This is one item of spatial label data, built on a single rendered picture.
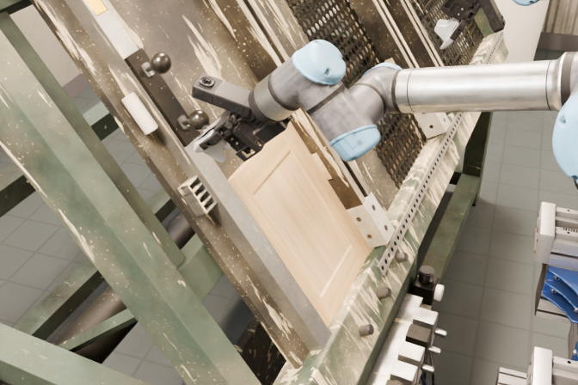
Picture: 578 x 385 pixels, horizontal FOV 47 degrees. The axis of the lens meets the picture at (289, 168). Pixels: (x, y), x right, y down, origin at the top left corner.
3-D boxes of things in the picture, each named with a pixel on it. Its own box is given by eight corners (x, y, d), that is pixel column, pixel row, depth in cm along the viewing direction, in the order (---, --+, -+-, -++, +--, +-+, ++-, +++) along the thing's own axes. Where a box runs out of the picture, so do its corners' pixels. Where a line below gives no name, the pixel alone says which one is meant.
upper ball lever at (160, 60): (143, 84, 125) (161, 76, 113) (131, 67, 124) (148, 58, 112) (159, 74, 127) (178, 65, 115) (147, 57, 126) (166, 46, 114)
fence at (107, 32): (309, 351, 144) (322, 350, 141) (38, -37, 119) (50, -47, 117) (317, 335, 148) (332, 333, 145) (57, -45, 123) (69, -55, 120)
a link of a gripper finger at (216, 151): (207, 176, 125) (236, 155, 119) (183, 155, 123) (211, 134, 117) (213, 165, 127) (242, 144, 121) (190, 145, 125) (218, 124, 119)
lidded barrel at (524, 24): (539, 50, 481) (560, -54, 439) (539, 87, 433) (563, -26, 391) (454, 41, 497) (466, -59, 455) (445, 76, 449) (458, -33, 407)
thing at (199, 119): (178, 137, 129) (199, 134, 116) (168, 120, 128) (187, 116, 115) (193, 125, 130) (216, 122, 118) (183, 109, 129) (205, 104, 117)
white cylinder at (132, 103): (118, 101, 124) (143, 137, 126) (127, 96, 122) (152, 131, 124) (127, 94, 126) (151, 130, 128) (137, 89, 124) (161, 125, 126)
